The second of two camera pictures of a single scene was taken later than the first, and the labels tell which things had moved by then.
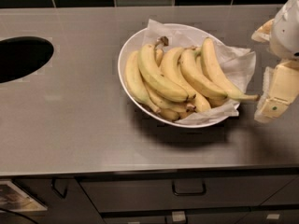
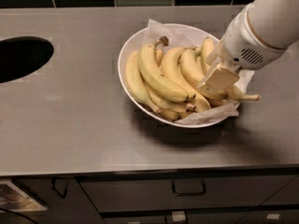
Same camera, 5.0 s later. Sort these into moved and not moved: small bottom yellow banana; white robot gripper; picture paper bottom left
Moved: white robot gripper
Not moved: small bottom yellow banana; picture paper bottom left
